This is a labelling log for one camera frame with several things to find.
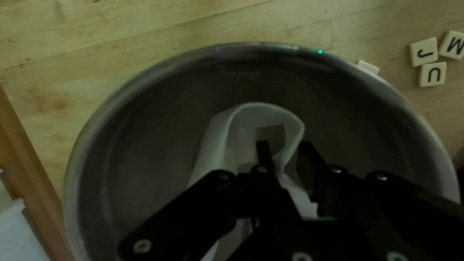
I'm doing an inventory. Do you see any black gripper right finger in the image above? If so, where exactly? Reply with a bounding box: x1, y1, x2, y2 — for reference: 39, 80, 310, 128
295, 138, 464, 261

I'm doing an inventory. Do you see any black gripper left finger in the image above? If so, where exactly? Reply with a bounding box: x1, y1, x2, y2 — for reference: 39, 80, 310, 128
117, 140, 302, 261

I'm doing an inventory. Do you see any white napkin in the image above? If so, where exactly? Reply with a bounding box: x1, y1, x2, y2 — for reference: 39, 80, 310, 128
185, 100, 321, 261

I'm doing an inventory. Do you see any silver bowl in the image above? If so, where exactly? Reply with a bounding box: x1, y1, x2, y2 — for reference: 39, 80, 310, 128
62, 42, 461, 261

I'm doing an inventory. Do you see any letter tile U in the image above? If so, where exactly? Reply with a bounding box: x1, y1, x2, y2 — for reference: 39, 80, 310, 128
417, 61, 447, 89

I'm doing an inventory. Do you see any blank white tile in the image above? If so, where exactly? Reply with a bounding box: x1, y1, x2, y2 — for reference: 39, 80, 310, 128
355, 60, 381, 77

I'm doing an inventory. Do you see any letter tile J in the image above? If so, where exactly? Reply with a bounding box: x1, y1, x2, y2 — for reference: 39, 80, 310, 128
408, 37, 439, 69

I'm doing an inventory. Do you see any letter tile M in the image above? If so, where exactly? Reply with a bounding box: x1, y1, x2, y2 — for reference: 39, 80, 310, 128
437, 29, 464, 61

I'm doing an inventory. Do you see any white flat object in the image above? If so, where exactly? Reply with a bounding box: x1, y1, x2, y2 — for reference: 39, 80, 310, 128
0, 198, 49, 261

